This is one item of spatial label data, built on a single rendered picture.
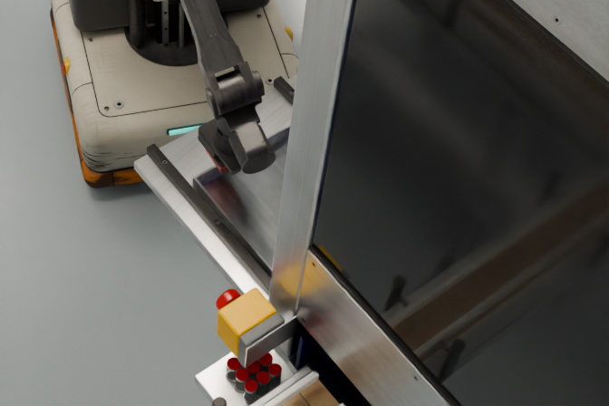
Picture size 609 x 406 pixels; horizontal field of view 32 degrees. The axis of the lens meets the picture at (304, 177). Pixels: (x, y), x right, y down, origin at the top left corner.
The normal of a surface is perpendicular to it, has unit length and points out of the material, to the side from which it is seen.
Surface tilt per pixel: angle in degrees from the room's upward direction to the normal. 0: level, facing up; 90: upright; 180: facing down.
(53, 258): 0
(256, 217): 0
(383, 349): 90
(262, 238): 0
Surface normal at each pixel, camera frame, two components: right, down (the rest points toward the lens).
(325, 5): -0.78, 0.46
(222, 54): 0.20, 0.07
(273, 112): 0.09, -0.59
